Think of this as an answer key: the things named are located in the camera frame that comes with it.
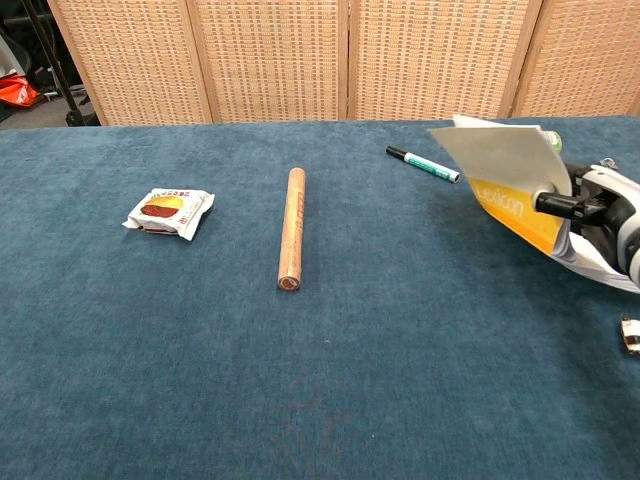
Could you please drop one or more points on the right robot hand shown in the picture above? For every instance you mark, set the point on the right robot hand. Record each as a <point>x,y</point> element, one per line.
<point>607,210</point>

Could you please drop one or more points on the blue table cloth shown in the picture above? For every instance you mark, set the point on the blue table cloth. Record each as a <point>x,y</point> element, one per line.
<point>200,350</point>

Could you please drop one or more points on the woven wooden folding screen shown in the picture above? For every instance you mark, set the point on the woven wooden folding screen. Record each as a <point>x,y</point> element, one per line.
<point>320,60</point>

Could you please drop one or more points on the marker pen with black cap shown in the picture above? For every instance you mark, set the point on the marker pen with black cap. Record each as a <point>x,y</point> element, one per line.
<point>425,163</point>

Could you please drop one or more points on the white book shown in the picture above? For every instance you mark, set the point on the white book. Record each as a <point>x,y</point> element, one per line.
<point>500,160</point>

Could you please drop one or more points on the black stand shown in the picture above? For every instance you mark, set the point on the black stand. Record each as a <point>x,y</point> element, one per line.
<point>60,65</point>

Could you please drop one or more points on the white snack packet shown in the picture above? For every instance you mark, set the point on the white snack packet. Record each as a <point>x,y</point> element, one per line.
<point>170,212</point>

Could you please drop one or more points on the wooden rolling pin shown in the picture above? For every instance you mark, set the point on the wooden rolling pin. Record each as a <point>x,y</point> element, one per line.
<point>294,225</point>

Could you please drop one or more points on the small black and white object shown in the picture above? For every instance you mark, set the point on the small black and white object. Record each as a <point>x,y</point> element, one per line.
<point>631,336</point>

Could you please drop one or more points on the green drink can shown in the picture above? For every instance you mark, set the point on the green drink can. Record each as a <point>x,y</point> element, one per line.
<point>554,139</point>

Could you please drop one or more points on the orange bag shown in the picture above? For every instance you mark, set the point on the orange bag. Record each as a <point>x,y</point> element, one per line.
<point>16,92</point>

